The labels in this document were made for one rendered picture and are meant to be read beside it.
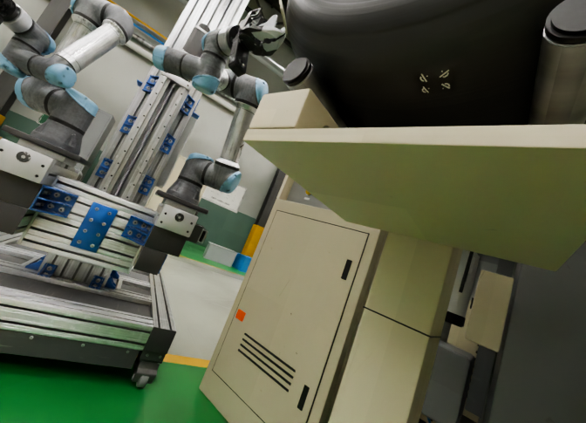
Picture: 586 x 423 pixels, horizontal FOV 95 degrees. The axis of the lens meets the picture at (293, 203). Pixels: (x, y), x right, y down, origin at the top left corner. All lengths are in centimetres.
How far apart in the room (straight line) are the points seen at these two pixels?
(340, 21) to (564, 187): 29
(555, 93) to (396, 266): 39
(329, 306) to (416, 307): 50
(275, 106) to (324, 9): 14
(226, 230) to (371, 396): 826
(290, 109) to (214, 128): 851
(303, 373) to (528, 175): 95
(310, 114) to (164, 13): 956
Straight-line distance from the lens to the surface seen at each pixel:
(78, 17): 155
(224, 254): 598
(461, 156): 26
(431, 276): 59
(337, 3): 43
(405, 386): 60
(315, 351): 106
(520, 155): 25
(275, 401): 117
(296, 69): 41
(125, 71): 905
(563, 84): 34
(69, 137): 133
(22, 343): 128
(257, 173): 904
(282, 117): 36
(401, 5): 37
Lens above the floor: 66
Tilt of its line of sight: 11 degrees up
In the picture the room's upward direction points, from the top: 22 degrees clockwise
